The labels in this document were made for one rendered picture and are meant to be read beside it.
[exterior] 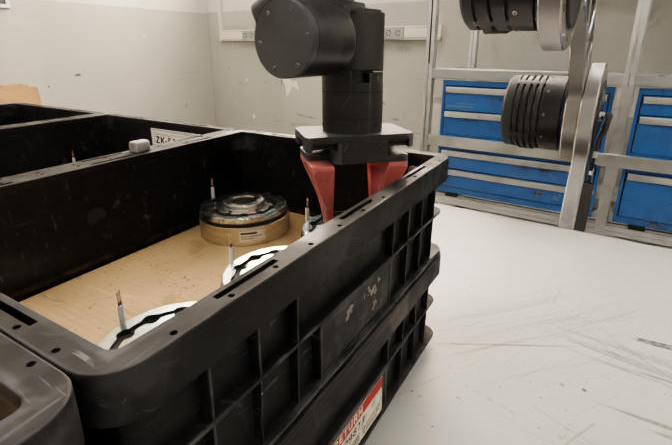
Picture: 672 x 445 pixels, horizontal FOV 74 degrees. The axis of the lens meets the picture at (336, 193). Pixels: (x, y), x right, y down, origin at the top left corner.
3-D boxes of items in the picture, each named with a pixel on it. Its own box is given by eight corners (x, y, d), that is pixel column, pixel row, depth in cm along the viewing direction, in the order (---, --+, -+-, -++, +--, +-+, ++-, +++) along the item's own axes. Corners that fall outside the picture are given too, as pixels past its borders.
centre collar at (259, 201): (244, 195, 56) (244, 190, 56) (273, 203, 54) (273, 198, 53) (213, 206, 53) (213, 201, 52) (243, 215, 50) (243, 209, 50)
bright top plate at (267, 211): (244, 190, 60) (244, 186, 60) (303, 204, 54) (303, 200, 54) (181, 212, 52) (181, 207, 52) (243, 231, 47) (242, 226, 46)
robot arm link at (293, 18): (363, -84, 39) (295, -26, 44) (275, -125, 30) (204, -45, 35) (416, 44, 39) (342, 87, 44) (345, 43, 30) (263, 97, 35)
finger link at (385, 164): (406, 233, 44) (410, 139, 41) (336, 241, 42) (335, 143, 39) (383, 211, 50) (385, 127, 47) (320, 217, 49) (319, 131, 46)
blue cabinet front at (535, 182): (436, 189, 236) (444, 79, 218) (591, 216, 198) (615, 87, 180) (434, 190, 233) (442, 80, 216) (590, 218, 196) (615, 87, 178)
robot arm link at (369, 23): (396, 1, 40) (343, 5, 43) (356, -6, 35) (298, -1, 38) (393, 80, 42) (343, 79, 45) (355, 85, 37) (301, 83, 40)
